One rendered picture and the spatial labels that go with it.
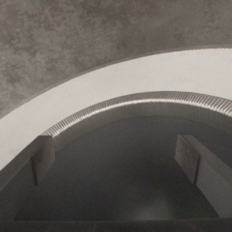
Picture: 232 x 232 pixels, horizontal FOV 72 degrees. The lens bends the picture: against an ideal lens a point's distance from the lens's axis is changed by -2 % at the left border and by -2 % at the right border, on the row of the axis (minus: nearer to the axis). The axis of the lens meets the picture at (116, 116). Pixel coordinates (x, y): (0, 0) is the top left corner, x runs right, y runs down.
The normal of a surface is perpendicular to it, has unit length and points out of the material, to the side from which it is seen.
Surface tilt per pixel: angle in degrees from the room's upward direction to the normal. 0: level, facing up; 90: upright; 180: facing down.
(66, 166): 53
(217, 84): 90
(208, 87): 90
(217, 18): 0
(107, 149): 23
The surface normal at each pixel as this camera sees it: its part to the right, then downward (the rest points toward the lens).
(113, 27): -0.10, 0.63
